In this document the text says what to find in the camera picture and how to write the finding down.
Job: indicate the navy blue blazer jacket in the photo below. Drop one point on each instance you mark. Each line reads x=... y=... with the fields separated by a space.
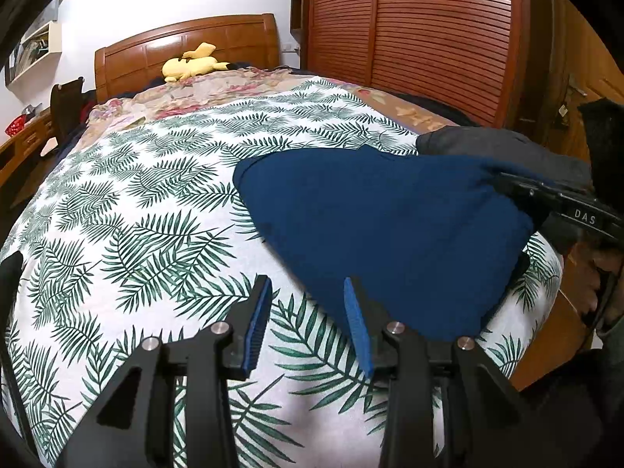
x=429 y=236

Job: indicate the dark wooden chair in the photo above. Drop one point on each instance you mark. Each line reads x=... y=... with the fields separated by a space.
x=66 y=104

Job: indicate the long wooden desk cabinet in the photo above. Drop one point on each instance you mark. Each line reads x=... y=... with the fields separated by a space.
x=21 y=150

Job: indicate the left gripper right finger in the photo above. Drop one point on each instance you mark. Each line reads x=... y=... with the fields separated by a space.
x=367 y=320

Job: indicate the floral blanket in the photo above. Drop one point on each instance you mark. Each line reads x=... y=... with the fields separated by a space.
x=420 y=115

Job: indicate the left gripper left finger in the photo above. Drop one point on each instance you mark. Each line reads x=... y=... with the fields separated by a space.
x=247 y=321

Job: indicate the wooden louvered wardrobe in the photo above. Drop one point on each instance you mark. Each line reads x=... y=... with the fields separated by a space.
x=488 y=59

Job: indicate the person's right hand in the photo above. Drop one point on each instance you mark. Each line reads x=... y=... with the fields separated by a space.
x=589 y=263

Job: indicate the white wall shelf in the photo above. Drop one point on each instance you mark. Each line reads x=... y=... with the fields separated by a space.
x=41 y=41

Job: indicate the wooden room door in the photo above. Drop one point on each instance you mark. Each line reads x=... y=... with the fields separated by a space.
x=580 y=70

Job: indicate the black folded garment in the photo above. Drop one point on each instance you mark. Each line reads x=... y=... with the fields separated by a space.
x=10 y=274

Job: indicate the palm leaf bedsheet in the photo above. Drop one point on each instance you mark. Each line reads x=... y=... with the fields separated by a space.
x=140 y=232

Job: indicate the grey folded garment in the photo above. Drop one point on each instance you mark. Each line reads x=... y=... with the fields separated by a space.
x=507 y=146

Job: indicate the yellow plush toy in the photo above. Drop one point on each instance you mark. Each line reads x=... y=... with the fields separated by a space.
x=193 y=63

